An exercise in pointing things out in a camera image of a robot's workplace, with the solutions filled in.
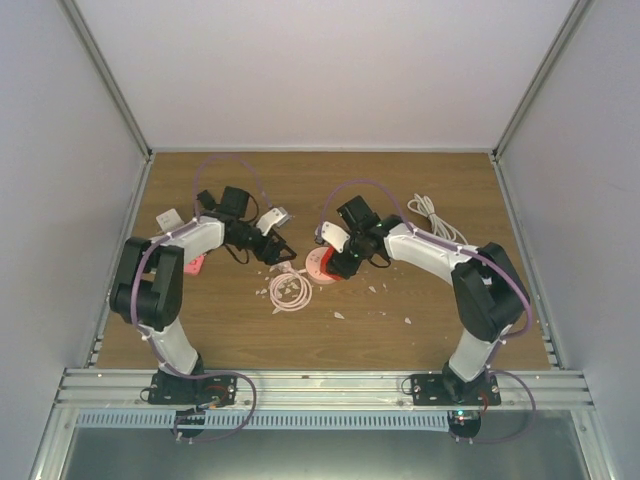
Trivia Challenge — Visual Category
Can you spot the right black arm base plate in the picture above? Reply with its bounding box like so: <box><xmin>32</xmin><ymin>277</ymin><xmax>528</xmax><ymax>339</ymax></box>
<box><xmin>401</xmin><ymin>373</ymin><xmax>502</xmax><ymax>408</ymax></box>

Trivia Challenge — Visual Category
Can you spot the grey slotted cable duct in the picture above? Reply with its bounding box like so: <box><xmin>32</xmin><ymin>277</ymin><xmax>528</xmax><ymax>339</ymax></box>
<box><xmin>76</xmin><ymin>409</ymin><xmax>449</xmax><ymax>432</ymax></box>

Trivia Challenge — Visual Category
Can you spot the pink round power socket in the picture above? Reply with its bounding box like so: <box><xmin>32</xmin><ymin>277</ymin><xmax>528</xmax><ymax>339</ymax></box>
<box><xmin>305</xmin><ymin>247</ymin><xmax>336</xmax><ymax>286</ymax></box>

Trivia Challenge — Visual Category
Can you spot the white power cable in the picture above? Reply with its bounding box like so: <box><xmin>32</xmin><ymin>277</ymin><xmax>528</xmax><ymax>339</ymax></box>
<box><xmin>407</xmin><ymin>193</ymin><xmax>474</xmax><ymax>246</ymax></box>

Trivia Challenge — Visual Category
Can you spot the pink power cable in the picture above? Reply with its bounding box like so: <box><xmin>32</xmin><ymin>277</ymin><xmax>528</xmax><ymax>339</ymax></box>
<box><xmin>268</xmin><ymin>262</ymin><xmax>314</xmax><ymax>314</ymax></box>

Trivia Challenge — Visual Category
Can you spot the white cube adapter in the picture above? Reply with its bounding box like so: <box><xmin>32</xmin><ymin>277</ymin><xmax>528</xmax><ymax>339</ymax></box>
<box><xmin>156</xmin><ymin>208</ymin><xmax>185</xmax><ymax>234</ymax></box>

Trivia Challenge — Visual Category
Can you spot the pink square plug adapter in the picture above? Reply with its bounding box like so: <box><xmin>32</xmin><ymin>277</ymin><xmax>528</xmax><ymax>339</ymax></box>
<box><xmin>184</xmin><ymin>255</ymin><xmax>205</xmax><ymax>276</ymax></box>

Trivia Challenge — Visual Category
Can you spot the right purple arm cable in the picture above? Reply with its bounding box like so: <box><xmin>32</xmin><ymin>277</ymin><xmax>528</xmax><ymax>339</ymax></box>
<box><xmin>317</xmin><ymin>178</ymin><xmax>539</xmax><ymax>446</ymax></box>

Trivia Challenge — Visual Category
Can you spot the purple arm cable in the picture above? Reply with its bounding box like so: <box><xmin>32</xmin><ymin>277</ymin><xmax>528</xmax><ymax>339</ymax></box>
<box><xmin>130</xmin><ymin>154</ymin><xmax>274</xmax><ymax>444</ymax></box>
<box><xmin>317</xmin><ymin>178</ymin><xmax>539</xmax><ymax>446</ymax></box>

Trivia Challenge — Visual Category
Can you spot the aluminium rail frame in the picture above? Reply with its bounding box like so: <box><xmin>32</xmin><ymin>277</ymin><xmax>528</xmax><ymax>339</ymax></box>
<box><xmin>54</xmin><ymin>369</ymin><xmax>594</xmax><ymax>411</ymax></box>

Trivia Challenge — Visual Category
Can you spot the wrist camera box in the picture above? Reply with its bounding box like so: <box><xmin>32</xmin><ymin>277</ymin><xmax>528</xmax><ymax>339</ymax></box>
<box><xmin>256</xmin><ymin>207</ymin><xmax>291</xmax><ymax>236</ymax></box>
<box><xmin>315</xmin><ymin>221</ymin><xmax>351</xmax><ymax>253</ymax></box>

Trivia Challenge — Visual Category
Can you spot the black charger with thin cable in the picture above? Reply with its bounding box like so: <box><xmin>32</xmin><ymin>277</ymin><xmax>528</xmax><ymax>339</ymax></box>
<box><xmin>196</xmin><ymin>190</ymin><xmax>218</xmax><ymax>214</ymax></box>

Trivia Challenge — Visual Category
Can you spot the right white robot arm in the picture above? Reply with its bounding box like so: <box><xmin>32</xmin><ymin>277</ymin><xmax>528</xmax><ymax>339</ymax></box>
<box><xmin>316</xmin><ymin>196</ymin><xmax>532</xmax><ymax>405</ymax></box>

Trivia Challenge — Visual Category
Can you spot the red cube socket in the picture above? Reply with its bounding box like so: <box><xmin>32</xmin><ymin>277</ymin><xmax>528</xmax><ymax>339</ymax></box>
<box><xmin>320</xmin><ymin>246</ymin><xmax>346</xmax><ymax>281</ymax></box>

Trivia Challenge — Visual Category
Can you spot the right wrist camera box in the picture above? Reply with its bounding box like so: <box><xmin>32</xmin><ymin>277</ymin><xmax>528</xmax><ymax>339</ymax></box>
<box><xmin>315</xmin><ymin>221</ymin><xmax>351</xmax><ymax>253</ymax></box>

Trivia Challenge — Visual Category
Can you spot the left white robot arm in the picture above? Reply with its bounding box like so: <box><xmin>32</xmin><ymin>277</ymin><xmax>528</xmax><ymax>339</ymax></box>
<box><xmin>109</xmin><ymin>186</ymin><xmax>297</xmax><ymax>404</ymax></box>

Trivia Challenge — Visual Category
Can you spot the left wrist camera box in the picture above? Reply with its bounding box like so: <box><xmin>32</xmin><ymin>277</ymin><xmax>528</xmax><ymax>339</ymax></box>
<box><xmin>256</xmin><ymin>207</ymin><xmax>291</xmax><ymax>236</ymax></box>

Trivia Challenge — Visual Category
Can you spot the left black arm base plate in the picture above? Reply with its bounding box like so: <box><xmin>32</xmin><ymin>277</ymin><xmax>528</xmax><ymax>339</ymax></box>
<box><xmin>140</xmin><ymin>370</ymin><xmax>237</xmax><ymax>407</ymax></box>

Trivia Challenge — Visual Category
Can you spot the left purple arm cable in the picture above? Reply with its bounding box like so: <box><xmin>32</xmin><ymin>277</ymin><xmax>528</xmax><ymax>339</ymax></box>
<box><xmin>130</xmin><ymin>154</ymin><xmax>274</xmax><ymax>444</ymax></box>

